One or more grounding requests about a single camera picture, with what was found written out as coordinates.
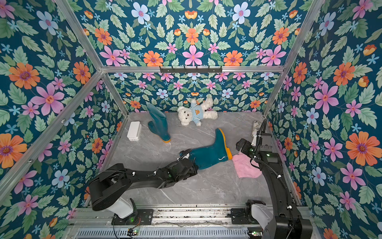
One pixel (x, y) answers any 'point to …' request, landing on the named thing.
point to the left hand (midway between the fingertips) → (202, 166)
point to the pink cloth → (243, 168)
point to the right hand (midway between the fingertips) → (246, 145)
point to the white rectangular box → (134, 131)
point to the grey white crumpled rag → (255, 128)
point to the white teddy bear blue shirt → (196, 112)
